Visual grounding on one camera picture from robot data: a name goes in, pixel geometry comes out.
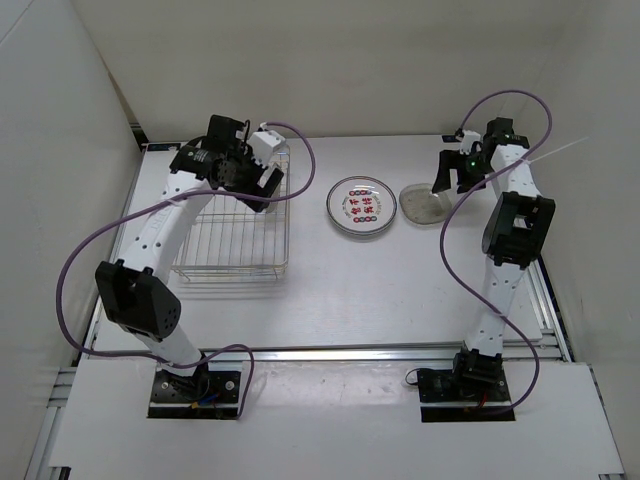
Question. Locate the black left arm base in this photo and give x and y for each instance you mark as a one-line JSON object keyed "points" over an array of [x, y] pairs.
{"points": [[209, 395]]}

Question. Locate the white cable tie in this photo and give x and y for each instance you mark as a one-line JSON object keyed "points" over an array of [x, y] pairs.
{"points": [[557, 150]]}

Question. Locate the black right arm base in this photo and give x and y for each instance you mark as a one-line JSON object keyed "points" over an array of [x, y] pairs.
{"points": [[473, 390]]}

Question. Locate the blue label sticker left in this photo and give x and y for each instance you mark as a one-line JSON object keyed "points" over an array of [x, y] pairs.
{"points": [[163, 147]]}

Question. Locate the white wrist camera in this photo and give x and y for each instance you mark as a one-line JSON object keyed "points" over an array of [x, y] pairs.
{"points": [[468, 141], [265, 144]]}

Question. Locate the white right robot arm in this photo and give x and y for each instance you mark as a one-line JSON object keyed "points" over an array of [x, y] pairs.
{"points": [[515, 232]]}

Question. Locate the silver wire dish rack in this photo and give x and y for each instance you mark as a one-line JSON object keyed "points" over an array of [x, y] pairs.
{"points": [[226, 238]]}

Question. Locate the aluminium mounting rail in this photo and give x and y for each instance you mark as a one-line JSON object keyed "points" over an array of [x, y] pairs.
{"points": [[236, 353]]}

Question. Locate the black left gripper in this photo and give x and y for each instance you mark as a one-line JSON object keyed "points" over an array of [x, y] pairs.
{"points": [[253, 189]]}

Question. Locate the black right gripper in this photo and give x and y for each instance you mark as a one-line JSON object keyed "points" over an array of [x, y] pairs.
{"points": [[450, 159]]}

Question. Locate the green rim dotted plate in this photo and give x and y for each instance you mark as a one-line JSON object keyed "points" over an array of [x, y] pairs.
{"points": [[361, 206]]}

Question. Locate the clear glass plate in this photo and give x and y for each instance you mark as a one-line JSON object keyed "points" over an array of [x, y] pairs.
{"points": [[421, 206], [280, 162]]}

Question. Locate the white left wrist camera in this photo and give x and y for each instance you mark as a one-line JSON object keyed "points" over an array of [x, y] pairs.
{"points": [[265, 144]]}

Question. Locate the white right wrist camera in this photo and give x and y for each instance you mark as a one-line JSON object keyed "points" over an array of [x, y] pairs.
{"points": [[468, 141]]}

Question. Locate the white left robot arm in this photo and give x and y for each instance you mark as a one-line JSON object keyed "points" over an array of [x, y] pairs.
{"points": [[134, 289]]}

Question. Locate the clear glass plate back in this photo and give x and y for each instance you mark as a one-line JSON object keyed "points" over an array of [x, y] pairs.
{"points": [[280, 162]]}

